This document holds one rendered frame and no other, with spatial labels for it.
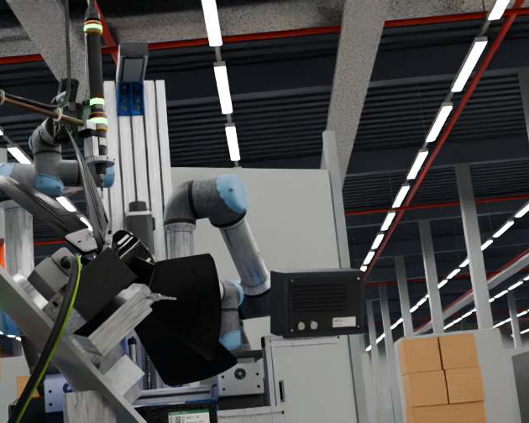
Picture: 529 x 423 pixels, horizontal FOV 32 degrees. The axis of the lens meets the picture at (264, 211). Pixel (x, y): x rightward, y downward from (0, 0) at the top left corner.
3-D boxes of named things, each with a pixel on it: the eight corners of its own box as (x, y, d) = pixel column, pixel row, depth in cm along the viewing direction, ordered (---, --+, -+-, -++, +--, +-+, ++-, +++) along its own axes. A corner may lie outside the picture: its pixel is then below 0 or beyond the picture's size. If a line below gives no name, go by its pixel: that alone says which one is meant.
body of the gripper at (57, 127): (88, 132, 238) (72, 145, 248) (86, 100, 240) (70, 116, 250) (60, 129, 234) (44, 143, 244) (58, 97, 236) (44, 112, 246)
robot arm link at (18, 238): (52, 332, 276) (45, 158, 288) (1, 334, 269) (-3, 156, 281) (43, 336, 286) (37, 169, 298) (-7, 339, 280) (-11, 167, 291)
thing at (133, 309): (103, 356, 171) (87, 337, 169) (86, 351, 179) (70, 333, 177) (153, 310, 177) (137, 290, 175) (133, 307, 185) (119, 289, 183)
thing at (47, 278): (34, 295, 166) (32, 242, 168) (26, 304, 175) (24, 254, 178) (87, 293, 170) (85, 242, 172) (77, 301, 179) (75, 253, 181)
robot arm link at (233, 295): (247, 309, 259) (244, 279, 261) (225, 306, 250) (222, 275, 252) (224, 313, 263) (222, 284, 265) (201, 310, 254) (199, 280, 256)
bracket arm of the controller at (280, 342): (264, 347, 261) (264, 336, 261) (261, 347, 263) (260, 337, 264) (340, 342, 269) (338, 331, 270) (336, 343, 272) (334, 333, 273)
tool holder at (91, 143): (95, 156, 214) (92, 117, 216) (73, 164, 218) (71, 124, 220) (121, 164, 221) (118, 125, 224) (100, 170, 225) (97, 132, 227)
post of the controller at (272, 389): (270, 406, 257) (264, 336, 261) (267, 407, 260) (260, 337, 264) (280, 405, 258) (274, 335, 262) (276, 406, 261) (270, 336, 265)
